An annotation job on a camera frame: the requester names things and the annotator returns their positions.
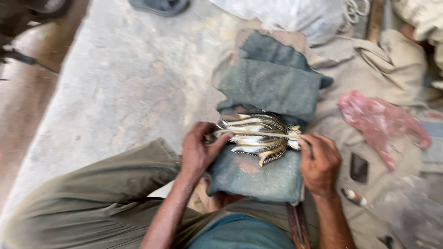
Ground person's right hand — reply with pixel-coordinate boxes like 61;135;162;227
298;133;343;198

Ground person's left hand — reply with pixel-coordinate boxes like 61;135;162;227
181;121;235;174

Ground bundle of striped straps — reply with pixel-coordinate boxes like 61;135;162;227
213;112;302;167

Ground black phone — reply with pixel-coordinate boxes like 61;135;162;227
350;152;369;184

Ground grey-green folded cloth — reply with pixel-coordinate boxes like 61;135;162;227
206;30;334;205

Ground small glue tube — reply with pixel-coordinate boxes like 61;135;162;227
341;188;368;207

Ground pink plastic bag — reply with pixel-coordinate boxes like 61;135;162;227
337;90;433;170

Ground beige sack cloth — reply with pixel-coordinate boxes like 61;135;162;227
304;29;430;249

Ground person's foot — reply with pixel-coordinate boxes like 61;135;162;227
197;178;245;214

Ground person's blue shirt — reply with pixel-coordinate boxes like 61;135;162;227
188;213;297;249

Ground clear plastic bag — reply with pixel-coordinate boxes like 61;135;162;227
369;176;443;249

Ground white plastic bag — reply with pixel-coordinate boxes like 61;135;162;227
209;0;347;47

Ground wooden stick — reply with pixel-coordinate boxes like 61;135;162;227
366;0;386;44

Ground dark grey cloth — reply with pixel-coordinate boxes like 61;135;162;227
128;0;190;17

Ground person's olive trousers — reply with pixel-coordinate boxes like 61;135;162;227
0;137;307;249

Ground brown wooden handle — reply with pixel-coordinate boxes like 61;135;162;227
285;202;311;249

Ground white rope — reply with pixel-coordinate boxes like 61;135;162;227
342;0;371;25

